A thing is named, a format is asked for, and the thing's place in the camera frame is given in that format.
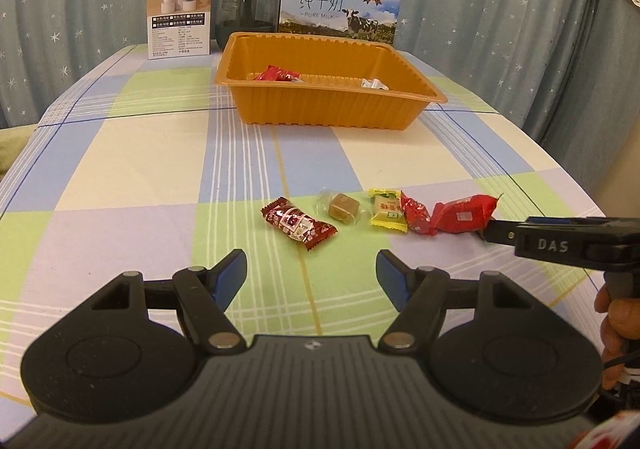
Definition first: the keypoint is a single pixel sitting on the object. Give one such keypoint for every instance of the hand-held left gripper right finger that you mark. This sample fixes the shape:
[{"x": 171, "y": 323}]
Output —
[{"x": 395, "y": 281}]

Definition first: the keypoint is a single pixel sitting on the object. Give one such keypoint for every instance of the green-edged silver snack packet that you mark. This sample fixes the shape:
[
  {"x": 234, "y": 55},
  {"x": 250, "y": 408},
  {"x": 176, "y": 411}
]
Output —
[{"x": 375, "y": 84}]

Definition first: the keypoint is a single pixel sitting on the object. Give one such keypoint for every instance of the dark red patterned candy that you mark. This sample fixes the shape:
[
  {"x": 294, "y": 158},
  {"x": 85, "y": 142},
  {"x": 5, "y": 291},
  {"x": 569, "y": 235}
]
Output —
[{"x": 297, "y": 224}]

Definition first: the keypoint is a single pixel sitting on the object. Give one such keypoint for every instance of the person's right hand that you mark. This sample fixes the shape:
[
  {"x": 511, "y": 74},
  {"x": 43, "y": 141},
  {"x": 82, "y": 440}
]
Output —
[{"x": 615, "y": 329}]

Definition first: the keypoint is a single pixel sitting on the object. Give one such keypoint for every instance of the grey star-print curtain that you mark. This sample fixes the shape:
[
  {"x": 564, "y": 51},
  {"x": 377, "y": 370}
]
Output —
[{"x": 475, "y": 4}]

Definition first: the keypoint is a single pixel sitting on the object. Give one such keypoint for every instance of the yellow candy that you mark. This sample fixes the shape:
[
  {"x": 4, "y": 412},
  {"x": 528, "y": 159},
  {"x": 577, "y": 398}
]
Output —
[{"x": 387, "y": 211}]

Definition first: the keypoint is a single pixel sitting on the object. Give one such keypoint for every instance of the brown candy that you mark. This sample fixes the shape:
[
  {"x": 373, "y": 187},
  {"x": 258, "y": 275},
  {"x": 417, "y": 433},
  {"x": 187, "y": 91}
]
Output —
[{"x": 341, "y": 206}]

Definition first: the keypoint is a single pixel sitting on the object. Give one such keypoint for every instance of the orange plastic tray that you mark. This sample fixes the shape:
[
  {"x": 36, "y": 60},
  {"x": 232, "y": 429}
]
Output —
[{"x": 325, "y": 99}]

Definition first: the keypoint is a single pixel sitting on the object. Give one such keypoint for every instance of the blue milk carton box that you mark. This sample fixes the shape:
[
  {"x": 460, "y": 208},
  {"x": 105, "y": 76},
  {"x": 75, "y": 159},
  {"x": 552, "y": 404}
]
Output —
[{"x": 340, "y": 4}]

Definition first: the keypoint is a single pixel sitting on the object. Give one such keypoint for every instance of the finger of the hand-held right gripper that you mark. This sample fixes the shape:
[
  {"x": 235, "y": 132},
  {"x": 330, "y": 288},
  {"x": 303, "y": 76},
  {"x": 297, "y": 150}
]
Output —
[{"x": 502, "y": 231}]

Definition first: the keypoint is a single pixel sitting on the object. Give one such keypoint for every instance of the red white patterned cloth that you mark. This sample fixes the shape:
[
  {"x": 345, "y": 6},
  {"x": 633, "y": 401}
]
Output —
[{"x": 610, "y": 431}]

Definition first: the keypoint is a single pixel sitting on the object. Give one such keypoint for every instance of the light green sofa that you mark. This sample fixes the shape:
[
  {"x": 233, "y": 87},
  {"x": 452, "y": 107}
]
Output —
[{"x": 12, "y": 149}]

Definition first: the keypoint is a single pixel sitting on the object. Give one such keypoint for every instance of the small white product box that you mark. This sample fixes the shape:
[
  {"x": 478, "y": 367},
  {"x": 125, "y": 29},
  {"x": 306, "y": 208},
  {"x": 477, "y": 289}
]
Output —
[{"x": 180, "y": 14}]

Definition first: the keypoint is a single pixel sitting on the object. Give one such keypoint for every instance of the small red candy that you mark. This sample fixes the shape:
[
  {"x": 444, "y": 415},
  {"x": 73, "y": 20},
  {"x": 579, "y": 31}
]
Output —
[{"x": 416, "y": 214}]

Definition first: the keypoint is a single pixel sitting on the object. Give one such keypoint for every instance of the large red snack packet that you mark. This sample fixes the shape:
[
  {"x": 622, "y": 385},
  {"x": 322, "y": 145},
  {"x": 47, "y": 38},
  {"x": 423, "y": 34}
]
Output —
[{"x": 275, "y": 74}]

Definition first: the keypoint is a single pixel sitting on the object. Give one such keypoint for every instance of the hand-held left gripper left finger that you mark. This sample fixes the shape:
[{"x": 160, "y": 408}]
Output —
[{"x": 230, "y": 279}]

